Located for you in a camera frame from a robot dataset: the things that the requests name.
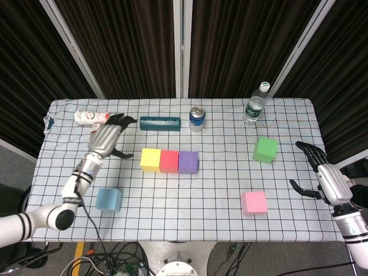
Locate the red foam cube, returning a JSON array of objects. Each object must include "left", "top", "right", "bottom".
[{"left": 159, "top": 149, "right": 180, "bottom": 174}]

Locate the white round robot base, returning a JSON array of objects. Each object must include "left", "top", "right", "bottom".
[{"left": 137, "top": 240, "right": 219, "bottom": 276}]

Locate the green foam cube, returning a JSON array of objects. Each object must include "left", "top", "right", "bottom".
[{"left": 252, "top": 137, "right": 278, "bottom": 164}]

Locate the dark brown pleated curtain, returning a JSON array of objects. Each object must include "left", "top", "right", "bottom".
[
  {"left": 54, "top": 0, "right": 177, "bottom": 99},
  {"left": 274, "top": 0, "right": 368, "bottom": 166},
  {"left": 188, "top": 0, "right": 320, "bottom": 99},
  {"left": 0, "top": 0, "right": 97, "bottom": 158}
]

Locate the white yellow-capped drink bottle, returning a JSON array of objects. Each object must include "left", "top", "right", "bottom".
[{"left": 74, "top": 110, "right": 112, "bottom": 127}]

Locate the white floor cable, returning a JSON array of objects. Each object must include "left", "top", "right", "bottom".
[{"left": 59, "top": 256, "right": 101, "bottom": 276}]

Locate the grey metal partition rail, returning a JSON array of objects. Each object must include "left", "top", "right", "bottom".
[
  {"left": 335, "top": 156, "right": 368, "bottom": 170},
  {"left": 0, "top": 137, "right": 38, "bottom": 162}
]

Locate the yellow floor tape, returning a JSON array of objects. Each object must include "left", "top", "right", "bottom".
[{"left": 74, "top": 241, "right": 86, "bottom": 271}]

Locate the blue silver soda can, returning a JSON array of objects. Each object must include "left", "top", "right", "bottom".
[{"left": 189, "top": 106, "right": 206, "bottom": 132}]

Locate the pink foam cube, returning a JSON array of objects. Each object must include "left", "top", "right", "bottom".
[{"left": 240, "top": 190, "right": 269, "bottom": 216}]

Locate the black cable with green light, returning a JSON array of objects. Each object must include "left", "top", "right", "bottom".
[{"left": 221, "top": 242, "right": 254, "bottom": 276}]

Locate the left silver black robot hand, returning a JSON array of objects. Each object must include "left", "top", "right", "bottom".
[{"left": 87, "top": 113, "right": 138, "bottom": 160}]

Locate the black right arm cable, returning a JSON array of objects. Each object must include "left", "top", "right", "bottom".
[{"left": 274, "top": 260, "right": 357, "bottom": 276}]

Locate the yellow foam cube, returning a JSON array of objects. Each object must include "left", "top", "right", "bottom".
[{"left": 140, "top": 148, "right": 162, "bottom": 173}]

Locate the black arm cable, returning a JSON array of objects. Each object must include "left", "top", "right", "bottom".
[
  {"left": 74, "top": 177, "right": 106, "bottom": 252},
  {"left": 274, "top": 260, "right": 357, "bottom": 276}
]

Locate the dark teal block with holes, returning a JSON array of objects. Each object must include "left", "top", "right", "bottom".
[{"left": 139, "top": 116, "right": 182, "bottom": 133}]

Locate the black floor cable bundle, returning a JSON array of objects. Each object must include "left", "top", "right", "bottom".
[{"left": 83, "top": 241, "right": 153, "bottom": 276}]

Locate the person's black trouser leg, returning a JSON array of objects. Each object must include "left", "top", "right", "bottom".
[{"left": 351, "top": 183, "right": 368, "bottom": 208}]

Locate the purple foam cube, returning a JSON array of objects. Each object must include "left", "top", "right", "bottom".
[{"left": 178, "top": 151, "right": 199, "bottom": 175}]

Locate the clear green-label water bottle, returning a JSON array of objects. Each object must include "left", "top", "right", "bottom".
[{"left": 243, "top": 81, "right": 271, "bottom": 126}]

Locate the light blue foam cube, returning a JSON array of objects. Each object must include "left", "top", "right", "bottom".
[{"left": 95, "top": 187, "right": 123, "bottom": 213}]

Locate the white black-grid tablecloth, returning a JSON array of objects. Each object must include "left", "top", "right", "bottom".
[{"left": 24, "top": 97, "right": 346, "bottom": 244}]

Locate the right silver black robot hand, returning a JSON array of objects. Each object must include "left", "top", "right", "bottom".
[{"left": 289, "top": 140, "right": 354, "bottom": 206}]

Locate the grey metal partition post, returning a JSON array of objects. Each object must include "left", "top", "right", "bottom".
[
  {"left": 172, "top": 0, "right": 193, "bottom": 98},
  {"left": 39, "top": 0, "right": 106, "bottom": 99},
  {"left": 269, "top": 0, "right": 337, "bottom": 95}
]

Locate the dark teal fabric patch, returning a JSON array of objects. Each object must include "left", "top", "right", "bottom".
[{"left": 43, "top": 116, "right": 56, "bottom": 133}]

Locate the black chair seat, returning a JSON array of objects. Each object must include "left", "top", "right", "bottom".
[{"left": 0, "top": 183, "right": 32, "bottom": 214}]

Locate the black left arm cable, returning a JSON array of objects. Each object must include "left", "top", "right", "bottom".
[{"left": 74, "top": 177, "right": 106, "bottom": 252}]

